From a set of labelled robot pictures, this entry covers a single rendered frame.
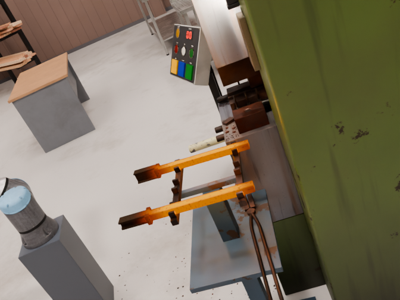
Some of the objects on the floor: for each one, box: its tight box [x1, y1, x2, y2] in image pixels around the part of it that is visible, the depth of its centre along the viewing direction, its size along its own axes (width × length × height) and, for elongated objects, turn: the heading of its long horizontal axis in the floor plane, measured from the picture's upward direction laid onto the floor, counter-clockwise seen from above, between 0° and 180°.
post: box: [208, 68, 221, 115], centre depth 239 cm, size 4×4×108 cm
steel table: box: [136, 0, 201, 55], centre depth 697 cm, size 74×201×101 cm, turn 45°
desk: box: [8, 52, 95, 153], centre depth 515 cm, size 70×135×72 cm, turn 49°
